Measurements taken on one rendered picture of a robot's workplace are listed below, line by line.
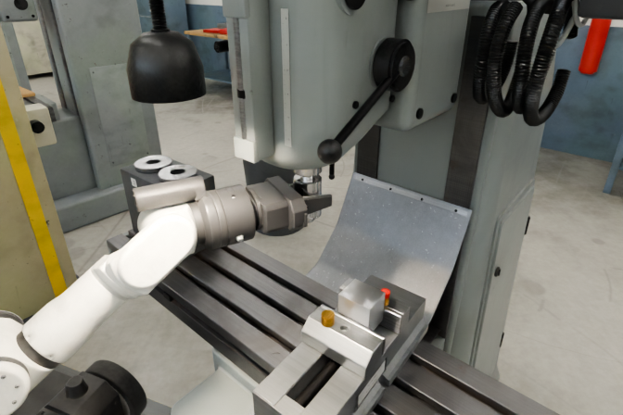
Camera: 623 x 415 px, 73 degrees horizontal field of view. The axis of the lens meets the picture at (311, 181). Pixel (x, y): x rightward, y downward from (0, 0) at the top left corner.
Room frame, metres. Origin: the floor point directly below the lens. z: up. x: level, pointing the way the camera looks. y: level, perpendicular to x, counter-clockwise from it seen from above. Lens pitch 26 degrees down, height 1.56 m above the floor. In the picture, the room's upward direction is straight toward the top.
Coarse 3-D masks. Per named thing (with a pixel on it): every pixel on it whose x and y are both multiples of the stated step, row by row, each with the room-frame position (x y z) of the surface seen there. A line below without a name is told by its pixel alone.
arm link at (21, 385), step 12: (0, 360) 0.34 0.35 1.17; (12, 360) 0.35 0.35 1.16; (0, 372) 0.33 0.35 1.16; (12, 372) 0.34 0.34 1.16; (24, 372) 0.35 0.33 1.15; (0, 384) 0.33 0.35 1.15; (12, 384) 0.33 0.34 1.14; (24, 384) 0.34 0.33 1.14; (0, 396) 0.32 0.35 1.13; (12, 396) 0.33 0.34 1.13; (24, 396) 0.34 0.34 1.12; (0, 408) 0.32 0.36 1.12; (12, 408) 0.33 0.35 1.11
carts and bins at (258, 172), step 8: (248, 168) 2.44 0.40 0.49; (256, 168) 2.40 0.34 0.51; (264, 168) 2.38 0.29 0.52; (272, 168) 2.37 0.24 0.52; (280, 168) 2.37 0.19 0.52; (248, 176) 2.46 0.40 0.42; (256, 176) 2.41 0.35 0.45; (264, 176) 2.38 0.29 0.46; (272, 176) 2.37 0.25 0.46; (280, 176) 2.38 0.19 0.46; (288, 176) 2.39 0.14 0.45; (248, 184) 2.47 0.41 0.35; (280, 232) 2.40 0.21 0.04; (288, 232) 2.42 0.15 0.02; (296, 232) 2.45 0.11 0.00
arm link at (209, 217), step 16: (144, 192) 0.51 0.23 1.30; (160, 192) 0.52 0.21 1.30; (176, 192) 0.52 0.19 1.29; (192, 192) 0.53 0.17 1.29; (208, 192) 0.55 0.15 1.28; (144, 208) 0.50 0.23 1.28; (160, 208) 0.52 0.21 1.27; (176, 208) 0.51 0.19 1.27; (192, 208) 0.52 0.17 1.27; (208, 208) 0.52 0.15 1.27; (144, 224) 0.50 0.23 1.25; (192, 224) 0.50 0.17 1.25; (208, 224) 0.51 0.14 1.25; (224, 224) 0.51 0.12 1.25; (208, 240) 0.50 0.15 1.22; (224, 240) 0.51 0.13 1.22
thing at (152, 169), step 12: (156, 156) 1.02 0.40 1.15; (132, 168) 0.97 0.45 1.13; (144, 168) 0.94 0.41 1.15; (156, 168) 0.94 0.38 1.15; (168, 168) 0.94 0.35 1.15; (180, 168) 0.94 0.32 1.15; (192, 168) 0.94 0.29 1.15; (132, 180) 0.93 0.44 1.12; (144, 180) 0.90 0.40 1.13; (156, 180) 0.90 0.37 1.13; (168, 180) 0.87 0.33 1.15; (204, 180) 0.90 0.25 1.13; (132, 192) 0.94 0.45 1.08; (132, 204) 0.95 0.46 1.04; (132, 216) 0.96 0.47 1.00
